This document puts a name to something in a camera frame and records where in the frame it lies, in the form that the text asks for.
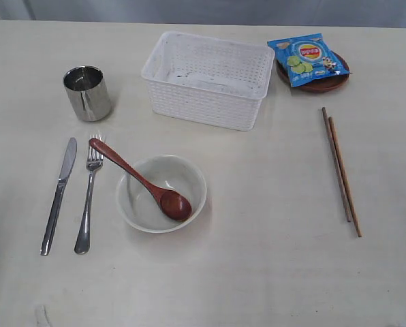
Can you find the grey speckled ceramic bowl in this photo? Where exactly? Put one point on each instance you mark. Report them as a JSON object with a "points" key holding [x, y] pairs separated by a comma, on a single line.
{"points": [[137, 205]]}

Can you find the silver metal fork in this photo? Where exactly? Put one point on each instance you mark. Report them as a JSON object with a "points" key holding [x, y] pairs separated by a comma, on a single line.
{"points": [[93, 164]]}

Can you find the red-brown wooden spoon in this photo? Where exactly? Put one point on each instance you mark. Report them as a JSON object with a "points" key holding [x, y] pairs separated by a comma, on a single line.
{"points": [[171, 203]]}

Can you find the blue Lay's chips bag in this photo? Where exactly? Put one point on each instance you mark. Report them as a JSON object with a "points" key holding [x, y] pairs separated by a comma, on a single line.
{"points": [[307, 58]]}

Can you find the white curtain backdrop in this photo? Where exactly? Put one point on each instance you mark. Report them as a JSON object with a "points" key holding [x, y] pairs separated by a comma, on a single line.
{"points": [[216, 12]]}

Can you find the white perforated plastic basket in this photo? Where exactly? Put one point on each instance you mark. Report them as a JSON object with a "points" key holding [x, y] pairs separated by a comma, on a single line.
{"points": [[208, 80]]}

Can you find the silver metal table knife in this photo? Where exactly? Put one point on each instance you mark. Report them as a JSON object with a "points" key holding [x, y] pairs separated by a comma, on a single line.
{"points": [[66, 169]]}

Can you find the brown wooden chopstick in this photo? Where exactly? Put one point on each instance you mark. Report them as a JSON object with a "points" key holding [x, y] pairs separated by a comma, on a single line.
{"points": [[336, 164], [345, 181]]}

